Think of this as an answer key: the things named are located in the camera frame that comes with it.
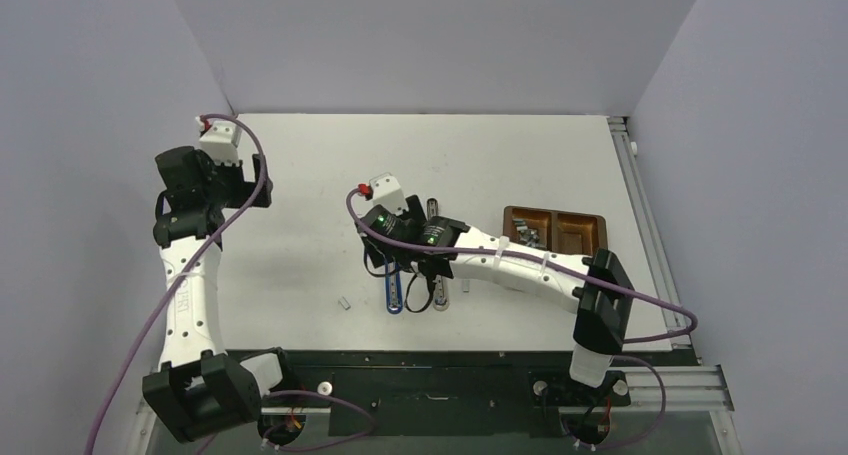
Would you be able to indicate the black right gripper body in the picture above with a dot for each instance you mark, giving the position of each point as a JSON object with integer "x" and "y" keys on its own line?
{"x": 383, "y": 255}

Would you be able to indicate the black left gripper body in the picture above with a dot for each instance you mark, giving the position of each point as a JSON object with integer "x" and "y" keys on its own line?
{"x": 227, "y": 184}

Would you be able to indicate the brown wooden tray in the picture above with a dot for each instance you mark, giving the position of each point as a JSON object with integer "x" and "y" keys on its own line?
{"x": 564, "y": 232}

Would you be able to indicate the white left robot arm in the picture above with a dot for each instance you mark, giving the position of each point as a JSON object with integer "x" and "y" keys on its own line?
{"x": 198, "y": 388}

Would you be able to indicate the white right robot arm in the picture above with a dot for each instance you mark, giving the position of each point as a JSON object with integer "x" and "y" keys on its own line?
{"x": 596, "y": 289}

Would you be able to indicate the pile of grey staples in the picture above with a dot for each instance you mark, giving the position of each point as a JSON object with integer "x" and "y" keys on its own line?
{"x": 528, "y": 235}

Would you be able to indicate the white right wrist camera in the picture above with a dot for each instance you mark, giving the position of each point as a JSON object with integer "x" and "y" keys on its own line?
{"x": 385, "y": 190}

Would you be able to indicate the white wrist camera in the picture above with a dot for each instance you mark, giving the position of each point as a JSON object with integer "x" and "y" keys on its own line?
{"x": 385, "y": 190}
{"x": 220, "y": 139}

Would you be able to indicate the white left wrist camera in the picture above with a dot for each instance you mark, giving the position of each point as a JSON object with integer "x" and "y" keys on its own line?
{"x": 220, "y": 139}

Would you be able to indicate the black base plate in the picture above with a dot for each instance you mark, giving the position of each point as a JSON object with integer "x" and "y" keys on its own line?
{"x": 466, "y": 393}

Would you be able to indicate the aluminium rail frame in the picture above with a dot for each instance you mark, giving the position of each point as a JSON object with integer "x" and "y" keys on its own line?
{"x": 284, "y": 268}

